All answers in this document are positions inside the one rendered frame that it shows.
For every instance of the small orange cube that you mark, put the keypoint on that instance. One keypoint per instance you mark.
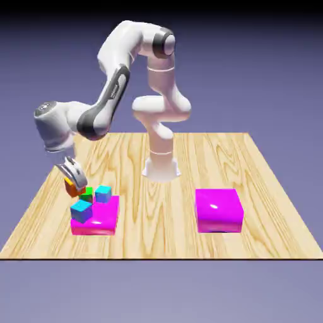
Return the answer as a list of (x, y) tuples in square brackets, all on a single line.
[(71, 189)]

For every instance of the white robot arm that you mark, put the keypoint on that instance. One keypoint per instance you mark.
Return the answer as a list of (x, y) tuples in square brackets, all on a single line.
[(156, 106)]

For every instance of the large magenta box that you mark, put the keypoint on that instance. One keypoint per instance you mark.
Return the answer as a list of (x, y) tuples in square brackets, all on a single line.
[(218, 211), (103, 217)]

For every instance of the small cyan cube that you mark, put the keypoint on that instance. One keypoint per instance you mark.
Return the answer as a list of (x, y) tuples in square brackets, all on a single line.
[(81, 211), (103, 193)]

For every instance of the small green cube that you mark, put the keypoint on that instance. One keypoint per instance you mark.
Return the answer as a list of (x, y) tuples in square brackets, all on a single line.
[(87, 195)]

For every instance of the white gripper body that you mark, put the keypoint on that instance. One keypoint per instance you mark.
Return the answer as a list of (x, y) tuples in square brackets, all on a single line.
[(73, 173)]

